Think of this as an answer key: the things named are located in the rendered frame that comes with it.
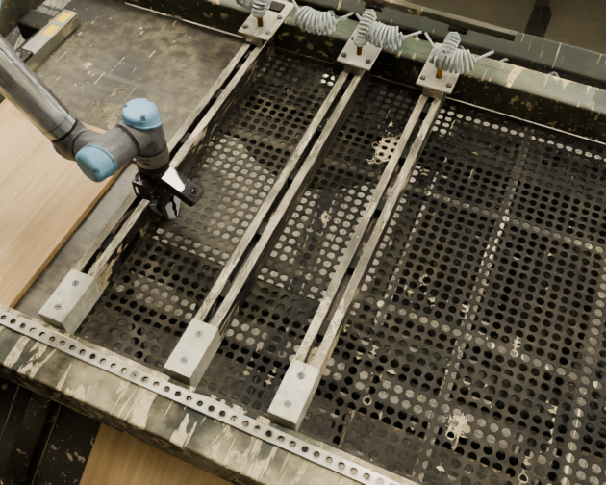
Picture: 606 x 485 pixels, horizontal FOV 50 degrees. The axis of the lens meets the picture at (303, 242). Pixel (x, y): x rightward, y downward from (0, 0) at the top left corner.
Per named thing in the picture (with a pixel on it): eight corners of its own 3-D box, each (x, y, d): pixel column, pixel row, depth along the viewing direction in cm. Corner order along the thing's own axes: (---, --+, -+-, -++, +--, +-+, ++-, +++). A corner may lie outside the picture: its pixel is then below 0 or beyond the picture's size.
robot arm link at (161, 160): (173, 139, 144) (154, 164, 140) (176, 153, 148) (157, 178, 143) (143, 129, 146) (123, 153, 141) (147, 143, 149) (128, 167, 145)
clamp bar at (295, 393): (260, 420, 135) (254, 371, 115) (429, 70, 198) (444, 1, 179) (304, 440, 133) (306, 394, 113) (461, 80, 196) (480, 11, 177)
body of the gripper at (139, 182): (152, 176, 159) (142, 140, 150) (183, 187, 157) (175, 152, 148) (135, 198, 155) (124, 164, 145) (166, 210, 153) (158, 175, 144)
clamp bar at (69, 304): (40, 324, 147) (2, 267, 127) (266, 24, 210) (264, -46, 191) (78, 341, 145) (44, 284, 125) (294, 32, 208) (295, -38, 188)
